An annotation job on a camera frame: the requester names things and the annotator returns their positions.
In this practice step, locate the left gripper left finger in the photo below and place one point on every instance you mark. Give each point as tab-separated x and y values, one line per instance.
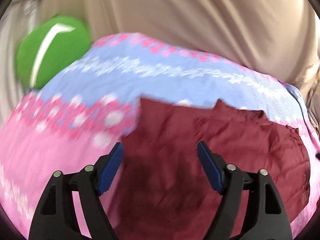
55	216

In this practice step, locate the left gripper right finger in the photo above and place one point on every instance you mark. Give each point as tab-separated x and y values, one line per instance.
251	206

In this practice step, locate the maroon puffer jacket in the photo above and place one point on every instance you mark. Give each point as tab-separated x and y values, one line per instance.
169	191

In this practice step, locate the pink floral bed sheet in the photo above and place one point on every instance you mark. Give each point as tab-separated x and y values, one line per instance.
86	108

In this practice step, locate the green round pillow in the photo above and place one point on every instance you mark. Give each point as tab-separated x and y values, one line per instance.
50	48

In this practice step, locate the beige curtain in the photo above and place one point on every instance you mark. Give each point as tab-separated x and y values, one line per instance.
275	37

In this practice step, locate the white satin curtain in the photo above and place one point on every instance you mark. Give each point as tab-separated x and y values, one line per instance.
19	19

